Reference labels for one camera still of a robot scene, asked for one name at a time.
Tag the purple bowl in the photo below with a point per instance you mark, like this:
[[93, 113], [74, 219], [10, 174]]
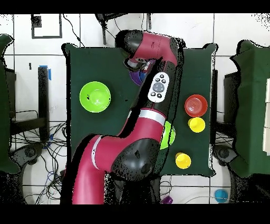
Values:
[[135, 78]]

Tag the green bowl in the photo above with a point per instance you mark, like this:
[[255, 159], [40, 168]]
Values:
[[168, 135], [95, 97]]

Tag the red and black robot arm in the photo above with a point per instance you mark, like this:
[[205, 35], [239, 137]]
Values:
[[130, 148]]

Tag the dark green table cloth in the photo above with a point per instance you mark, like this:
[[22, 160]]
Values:
[[95, 63]]

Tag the orange bowl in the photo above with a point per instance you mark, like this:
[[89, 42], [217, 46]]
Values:
[[196, 105]]

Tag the black bench with blue tape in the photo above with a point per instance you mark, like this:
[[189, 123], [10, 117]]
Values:
[[43, 95]]

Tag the yellow orange cup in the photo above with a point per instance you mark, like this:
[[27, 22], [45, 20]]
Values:
[[183, 161]]

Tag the green cloth side table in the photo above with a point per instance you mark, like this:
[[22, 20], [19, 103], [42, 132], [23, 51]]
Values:
[[253, 105], [4, 105]]

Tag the purple cup on floor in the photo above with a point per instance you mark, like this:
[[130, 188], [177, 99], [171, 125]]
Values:
[[167, 200]]

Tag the white boxes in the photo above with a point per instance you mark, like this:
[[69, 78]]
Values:
[[267, 126]]

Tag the blue bowl on floor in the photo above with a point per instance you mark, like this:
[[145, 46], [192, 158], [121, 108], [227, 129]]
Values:
[[221, 195]]

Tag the black camera stand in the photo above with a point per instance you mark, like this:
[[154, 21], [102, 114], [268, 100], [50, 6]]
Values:
[[103, 31]]

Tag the grey square floor frame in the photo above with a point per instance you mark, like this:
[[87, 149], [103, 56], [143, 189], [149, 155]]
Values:
[[35, 21]]

